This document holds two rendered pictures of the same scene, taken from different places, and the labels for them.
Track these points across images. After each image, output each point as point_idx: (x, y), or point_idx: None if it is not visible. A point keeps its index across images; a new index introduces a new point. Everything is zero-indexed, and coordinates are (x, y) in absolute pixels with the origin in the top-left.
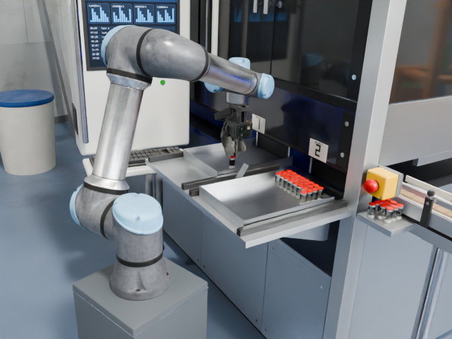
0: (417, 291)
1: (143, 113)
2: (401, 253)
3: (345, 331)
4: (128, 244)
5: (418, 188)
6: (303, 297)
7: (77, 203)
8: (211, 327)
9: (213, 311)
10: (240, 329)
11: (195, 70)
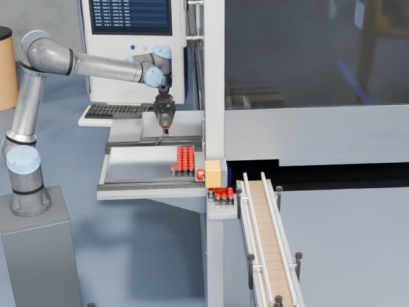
0: (314, 285)
1: None
2: None
3: (218, 295)
4: (11, 178)
5: (268, 186)
6: (205, 259)
7: (2, 145)
8: (179, 271)
9: (190, 260)
10: (201, 281)
11: (61, 69)
